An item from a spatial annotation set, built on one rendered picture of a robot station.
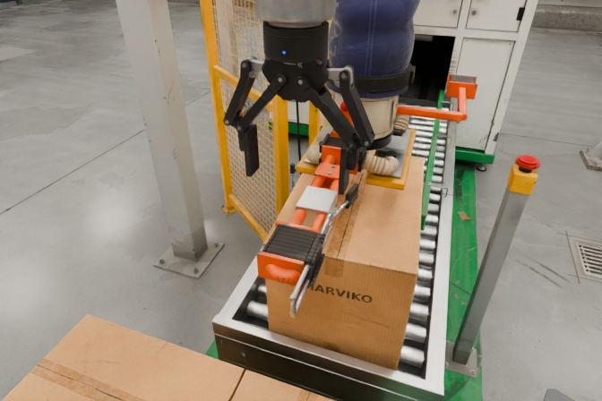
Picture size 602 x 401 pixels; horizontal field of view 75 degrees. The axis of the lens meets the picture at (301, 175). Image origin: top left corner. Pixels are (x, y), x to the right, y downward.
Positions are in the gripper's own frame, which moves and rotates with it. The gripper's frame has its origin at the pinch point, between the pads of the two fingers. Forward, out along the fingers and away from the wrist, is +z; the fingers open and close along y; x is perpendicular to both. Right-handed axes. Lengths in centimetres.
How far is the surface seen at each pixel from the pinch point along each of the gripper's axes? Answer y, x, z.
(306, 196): 2.6, -12.5, 12.8
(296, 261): -1.7, 4.7, 12.0
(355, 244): -4, -35, 42
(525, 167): -47, -78, 34
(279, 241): 2.4, 1.5, 12.0
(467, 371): -51, -76, 136
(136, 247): 139, -94, 136
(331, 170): 1.0, -23.1, 12.9
